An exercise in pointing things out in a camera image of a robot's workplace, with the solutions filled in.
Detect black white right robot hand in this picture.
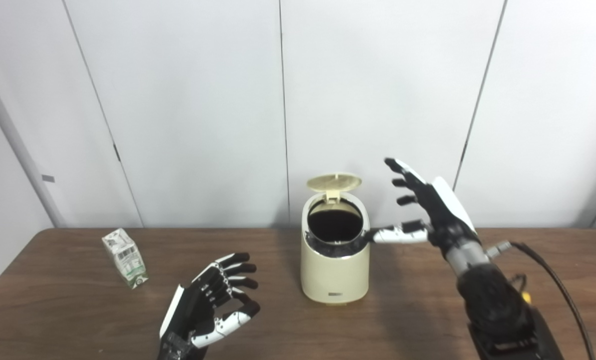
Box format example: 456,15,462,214
371,158,478,251

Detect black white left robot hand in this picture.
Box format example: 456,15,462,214
157,252,261,360

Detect small white green milk carton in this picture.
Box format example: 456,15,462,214
101,228,148,290

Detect round cream bin lid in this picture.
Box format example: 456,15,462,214
306,173,363,203

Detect cream-colored bin body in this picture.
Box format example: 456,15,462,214
300,192,370,305

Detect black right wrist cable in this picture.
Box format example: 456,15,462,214
488,241,596,360

